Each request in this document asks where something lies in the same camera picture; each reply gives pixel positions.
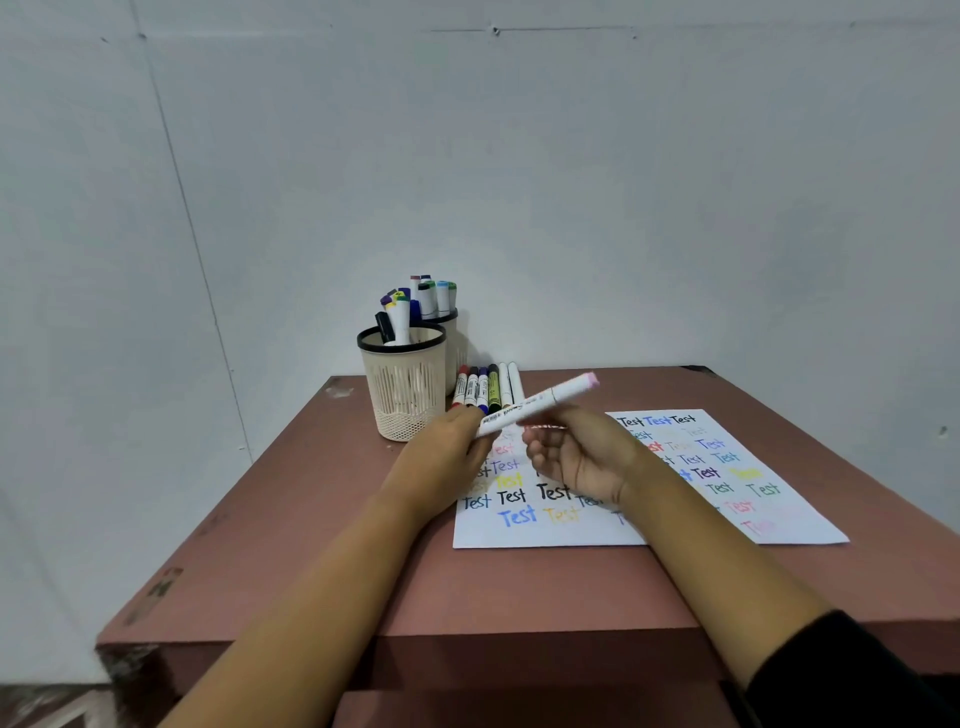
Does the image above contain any person's right hand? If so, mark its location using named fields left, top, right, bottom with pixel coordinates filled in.
left=520, top=405, right=655, bottom=513

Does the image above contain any person's left hand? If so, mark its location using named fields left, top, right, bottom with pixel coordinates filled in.
left=381, top=405, right=498, bottom=528

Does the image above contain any white marker with pink cap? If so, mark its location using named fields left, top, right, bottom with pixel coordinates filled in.
left=474, top=372, right=601, bottom=440

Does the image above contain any person's right forearm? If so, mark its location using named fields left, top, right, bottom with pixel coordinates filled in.
left=613, top=459, right=835, bottom=690

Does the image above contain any person's left forearm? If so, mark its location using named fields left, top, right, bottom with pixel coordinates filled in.
left=159, top=483, right=445, bottom=728

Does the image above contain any row of coloured markers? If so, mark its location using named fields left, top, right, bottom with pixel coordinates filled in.
left=451, top=361, right=525, bottom=416

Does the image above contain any beige mesh pen cup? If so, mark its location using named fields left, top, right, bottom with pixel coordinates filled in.
left=357, top=324, right=448, bottom=443
left=430, top=309, right=471, bottom=397

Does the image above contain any reddish brown table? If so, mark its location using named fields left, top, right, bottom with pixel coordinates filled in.
left=96, top=365, right=960, bottom=728

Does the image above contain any bunch of capped markers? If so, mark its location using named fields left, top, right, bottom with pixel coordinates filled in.
left=409, top=274, right=459, bottom=321
left=374, top=288, right=423, bottom=348

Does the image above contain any white paper with coloured words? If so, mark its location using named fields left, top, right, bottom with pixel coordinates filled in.
left=452, top=408, right=851, bottom=550

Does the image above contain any black sleeve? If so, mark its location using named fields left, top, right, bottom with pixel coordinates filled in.
left=738, top=609, right=960, bottom=728

